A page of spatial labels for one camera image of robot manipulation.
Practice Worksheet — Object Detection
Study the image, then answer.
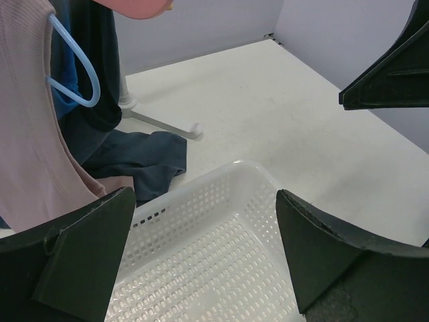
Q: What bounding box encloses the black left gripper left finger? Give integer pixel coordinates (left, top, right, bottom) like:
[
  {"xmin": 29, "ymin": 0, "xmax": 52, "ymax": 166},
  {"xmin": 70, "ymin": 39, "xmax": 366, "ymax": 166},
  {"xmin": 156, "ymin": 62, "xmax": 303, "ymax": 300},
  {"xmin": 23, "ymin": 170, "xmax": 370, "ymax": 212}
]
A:
[{"xmin": 1, "ymin": 187, "xmax": 135, "ymax": 321}]

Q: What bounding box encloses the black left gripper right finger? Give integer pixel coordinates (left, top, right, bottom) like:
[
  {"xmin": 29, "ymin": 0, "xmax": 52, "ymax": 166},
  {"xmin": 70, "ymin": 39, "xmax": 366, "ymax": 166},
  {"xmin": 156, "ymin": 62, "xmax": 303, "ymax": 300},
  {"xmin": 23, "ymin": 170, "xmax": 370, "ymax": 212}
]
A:
[{"xmin": 275, "ymin": 190, "xmax": 428, "ymax": 321}]

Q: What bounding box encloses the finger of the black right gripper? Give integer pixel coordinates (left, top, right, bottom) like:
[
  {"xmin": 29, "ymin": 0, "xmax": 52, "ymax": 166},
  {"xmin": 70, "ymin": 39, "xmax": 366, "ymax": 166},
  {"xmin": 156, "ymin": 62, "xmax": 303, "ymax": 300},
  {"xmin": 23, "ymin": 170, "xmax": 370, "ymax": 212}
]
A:
[{"xmin": 339, "ymin": 0, "xmax": 428, "ymax": 110}]

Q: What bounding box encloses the dark navy tank top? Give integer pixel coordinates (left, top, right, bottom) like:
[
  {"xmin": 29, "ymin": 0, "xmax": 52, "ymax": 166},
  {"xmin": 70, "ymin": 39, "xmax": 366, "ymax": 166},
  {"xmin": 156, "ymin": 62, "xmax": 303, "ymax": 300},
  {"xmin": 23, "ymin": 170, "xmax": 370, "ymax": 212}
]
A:
[{"xmin": 51, "ymin": 1, "xmax": 187, "ymax": 206}]

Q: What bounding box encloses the royal blue tank top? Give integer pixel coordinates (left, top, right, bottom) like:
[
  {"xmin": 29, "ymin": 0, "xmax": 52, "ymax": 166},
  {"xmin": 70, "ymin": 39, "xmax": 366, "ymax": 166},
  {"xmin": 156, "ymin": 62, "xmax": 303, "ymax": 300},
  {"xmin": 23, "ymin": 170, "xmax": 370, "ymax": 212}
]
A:
[{"xmin": 50, "ymin": 6, "xmax": 83, "ymax": 120}]

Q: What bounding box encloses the pink plastic hanger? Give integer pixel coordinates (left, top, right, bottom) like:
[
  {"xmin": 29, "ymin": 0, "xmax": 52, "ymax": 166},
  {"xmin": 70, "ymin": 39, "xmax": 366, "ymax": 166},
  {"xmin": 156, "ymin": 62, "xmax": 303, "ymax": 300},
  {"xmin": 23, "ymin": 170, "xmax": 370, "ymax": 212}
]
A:
[{"xmin": 95, "ymin": 0, "xmax": 174, "ymax": 20}]

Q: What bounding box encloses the mauve pink tank top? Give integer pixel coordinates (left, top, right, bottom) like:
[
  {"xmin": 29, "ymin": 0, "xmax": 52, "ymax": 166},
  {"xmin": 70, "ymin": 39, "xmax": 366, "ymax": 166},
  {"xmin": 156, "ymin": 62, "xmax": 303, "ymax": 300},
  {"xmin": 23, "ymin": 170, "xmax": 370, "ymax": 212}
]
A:
[{"xmin": 0, "ymin": 0, "xmax": 108, "ymax": 232}]

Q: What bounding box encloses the white perforated plastic basket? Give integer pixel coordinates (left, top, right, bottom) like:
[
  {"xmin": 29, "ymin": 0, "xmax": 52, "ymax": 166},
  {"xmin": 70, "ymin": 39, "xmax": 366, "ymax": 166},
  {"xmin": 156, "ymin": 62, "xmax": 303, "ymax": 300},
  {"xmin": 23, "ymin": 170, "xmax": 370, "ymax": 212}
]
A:
[{"xmin": 105, "ymin": 160, "xmax": 304, "ymax": 321}]

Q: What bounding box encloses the white metal clothes rack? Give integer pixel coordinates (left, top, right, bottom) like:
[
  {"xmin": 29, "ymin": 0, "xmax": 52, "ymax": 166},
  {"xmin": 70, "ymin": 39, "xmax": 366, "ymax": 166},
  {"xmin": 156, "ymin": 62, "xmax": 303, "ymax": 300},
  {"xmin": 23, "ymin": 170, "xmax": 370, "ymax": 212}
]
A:
[{"xmin": 119, "ymin": 73, "xmax": 202, "ymax": 139}]

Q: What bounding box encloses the light blue wire hanger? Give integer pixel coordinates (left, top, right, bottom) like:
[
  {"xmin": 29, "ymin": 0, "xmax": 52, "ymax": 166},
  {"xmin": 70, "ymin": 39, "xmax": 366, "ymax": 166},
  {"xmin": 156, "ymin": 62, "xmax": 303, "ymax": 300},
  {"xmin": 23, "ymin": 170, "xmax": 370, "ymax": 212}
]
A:
[{"xmin": 44, "ymin": 13, "xmax": 101, "ymax": 108}]

